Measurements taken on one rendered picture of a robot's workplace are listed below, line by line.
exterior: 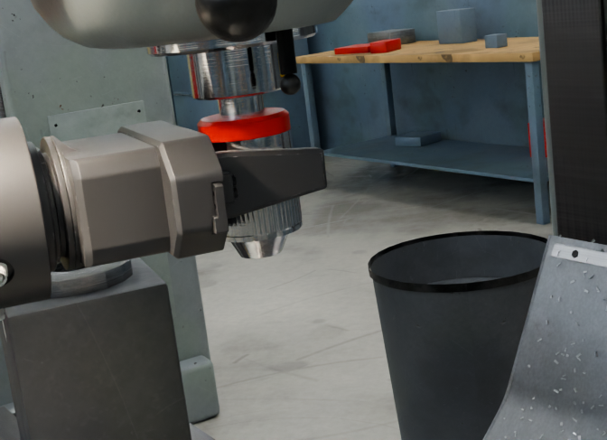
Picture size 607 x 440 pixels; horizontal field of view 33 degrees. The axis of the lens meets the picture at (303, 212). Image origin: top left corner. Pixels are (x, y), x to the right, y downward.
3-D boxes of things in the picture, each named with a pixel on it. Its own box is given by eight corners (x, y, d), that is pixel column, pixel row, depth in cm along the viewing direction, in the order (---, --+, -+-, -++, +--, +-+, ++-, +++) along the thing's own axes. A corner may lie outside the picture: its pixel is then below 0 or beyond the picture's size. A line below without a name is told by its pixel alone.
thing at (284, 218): (311, 216, 55) (300, 122, 54) (291, 239, 50) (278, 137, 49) (228, 222, 56) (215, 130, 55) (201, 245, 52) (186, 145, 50)
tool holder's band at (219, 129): (300, 122, 54) (297, 103, 54) (278, 137, 49) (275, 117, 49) (215, 130, 55) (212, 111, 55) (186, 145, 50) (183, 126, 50)
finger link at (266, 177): (322, 197, 52) (206, 219, 50) (316, 135, 51) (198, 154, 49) (336, 201, 50) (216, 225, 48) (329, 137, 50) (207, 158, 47)
